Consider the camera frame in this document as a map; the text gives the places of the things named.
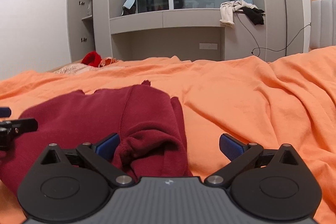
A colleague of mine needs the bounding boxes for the pink patterned pillow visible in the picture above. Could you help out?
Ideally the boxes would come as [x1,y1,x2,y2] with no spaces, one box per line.
[51,57,131,75]

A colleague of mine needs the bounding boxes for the orange bed duvet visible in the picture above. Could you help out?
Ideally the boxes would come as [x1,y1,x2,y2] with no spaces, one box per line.
[1,47,335,223]

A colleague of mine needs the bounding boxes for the grey window desk unit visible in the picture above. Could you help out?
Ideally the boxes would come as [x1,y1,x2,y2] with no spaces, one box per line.
[92,0,303,61]

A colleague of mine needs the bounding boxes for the white cloth on sill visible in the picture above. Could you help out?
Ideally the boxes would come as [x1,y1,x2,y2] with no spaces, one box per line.
[220,0,258,28]

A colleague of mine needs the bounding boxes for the white wall socket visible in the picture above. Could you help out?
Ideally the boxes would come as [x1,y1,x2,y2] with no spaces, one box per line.
[199,43,218,50]

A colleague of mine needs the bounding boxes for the grey padded wooden headboard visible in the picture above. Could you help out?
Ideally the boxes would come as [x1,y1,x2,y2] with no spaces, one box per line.
[309,0,336,51]

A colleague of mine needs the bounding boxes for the bright red garment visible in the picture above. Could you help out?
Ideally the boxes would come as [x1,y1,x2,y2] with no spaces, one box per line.
[81,51,102,68]

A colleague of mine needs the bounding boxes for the black charging cable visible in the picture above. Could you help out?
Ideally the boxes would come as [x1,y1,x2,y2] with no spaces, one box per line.
[235,0,312,57]

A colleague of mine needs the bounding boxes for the grey open wardrobe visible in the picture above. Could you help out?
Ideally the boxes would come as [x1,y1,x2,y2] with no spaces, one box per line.
[67,0,95,62]

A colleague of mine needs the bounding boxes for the dark red shirt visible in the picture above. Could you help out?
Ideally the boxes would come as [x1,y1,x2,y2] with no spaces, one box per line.
[1,81,191,192]

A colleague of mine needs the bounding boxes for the black cloth on sill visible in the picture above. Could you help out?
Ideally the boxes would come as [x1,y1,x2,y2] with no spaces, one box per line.
[242,7,264,26]

